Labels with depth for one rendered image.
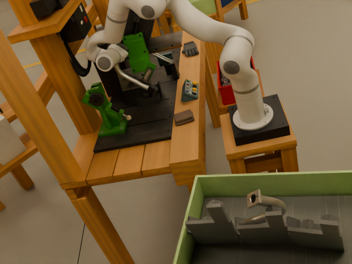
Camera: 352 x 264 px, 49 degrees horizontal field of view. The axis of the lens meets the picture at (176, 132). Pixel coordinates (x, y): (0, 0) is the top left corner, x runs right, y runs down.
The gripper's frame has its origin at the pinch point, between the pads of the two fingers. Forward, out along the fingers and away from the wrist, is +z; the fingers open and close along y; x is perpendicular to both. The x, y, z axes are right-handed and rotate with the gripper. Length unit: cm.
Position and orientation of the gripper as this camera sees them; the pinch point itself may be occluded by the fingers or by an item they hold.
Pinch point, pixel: (121, 50)
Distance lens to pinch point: 217.3
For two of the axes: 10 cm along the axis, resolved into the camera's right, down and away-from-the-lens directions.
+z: 1.2, -3.9, 9.1
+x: -5.2, 7.6, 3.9
